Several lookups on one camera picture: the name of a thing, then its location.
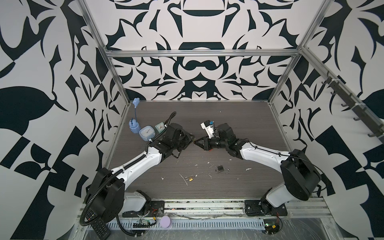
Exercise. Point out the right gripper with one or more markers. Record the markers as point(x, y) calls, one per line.
point(206, 144)

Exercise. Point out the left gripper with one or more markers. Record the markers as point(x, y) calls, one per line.
point(187, 138)

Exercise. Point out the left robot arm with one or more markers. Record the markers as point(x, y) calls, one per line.
point(105, 199)

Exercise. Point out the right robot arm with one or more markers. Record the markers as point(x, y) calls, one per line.
point(300, 176)

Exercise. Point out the mint green alarm clock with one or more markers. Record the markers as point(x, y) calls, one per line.
point(160, 127)

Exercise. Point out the black padlock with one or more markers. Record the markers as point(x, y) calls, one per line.
point(221, 169)

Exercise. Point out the light blue alarm clock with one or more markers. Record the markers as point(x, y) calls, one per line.
point(147, 133)

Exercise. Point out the blue flower toy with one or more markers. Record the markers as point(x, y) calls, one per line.
point(133, 123)

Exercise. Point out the purple round lid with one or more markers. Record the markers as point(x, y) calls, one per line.
point(165, 222)

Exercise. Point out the green circuit board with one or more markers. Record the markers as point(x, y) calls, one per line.
point(274, 227)

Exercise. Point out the black remote control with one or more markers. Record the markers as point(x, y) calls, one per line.
point(100, 227)

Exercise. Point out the black hook rack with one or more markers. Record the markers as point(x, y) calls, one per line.
point(352, 102)

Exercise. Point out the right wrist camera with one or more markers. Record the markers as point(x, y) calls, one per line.
point(211, 129)

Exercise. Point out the white cable duct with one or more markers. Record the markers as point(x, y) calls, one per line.
point(206, 224)

